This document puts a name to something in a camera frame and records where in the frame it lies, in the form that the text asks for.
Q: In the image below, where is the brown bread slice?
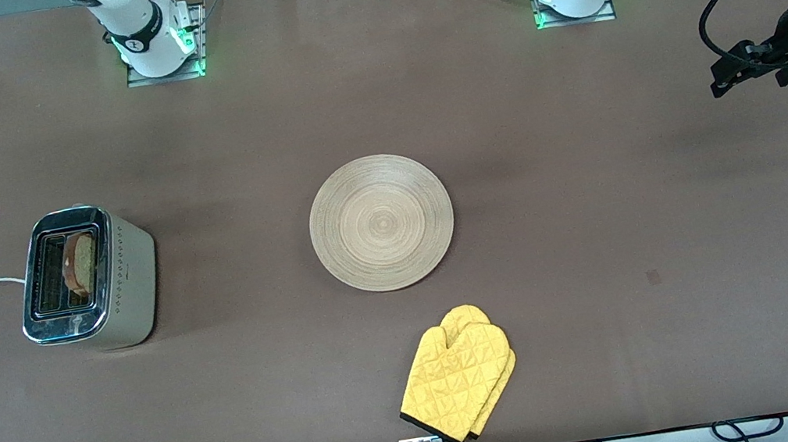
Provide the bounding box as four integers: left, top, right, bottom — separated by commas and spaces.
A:
56, 230, 105, 301

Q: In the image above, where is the round wooden plate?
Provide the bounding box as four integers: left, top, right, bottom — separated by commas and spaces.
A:
299, 144, 465, 303

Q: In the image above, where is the silver two-slot toaster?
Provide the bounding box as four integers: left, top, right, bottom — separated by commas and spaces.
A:
4, 194, 171, 364

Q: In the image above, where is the yellow quilted oven mitt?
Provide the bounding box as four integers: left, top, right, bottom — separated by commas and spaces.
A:
438, 298, 530, 442
387, 314, 523, 442

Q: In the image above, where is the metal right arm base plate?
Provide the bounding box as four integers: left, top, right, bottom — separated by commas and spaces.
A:
116, 0, 215, 90

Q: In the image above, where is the looped black floor cable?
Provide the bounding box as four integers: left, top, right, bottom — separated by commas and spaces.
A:
711, 412, 786, 442

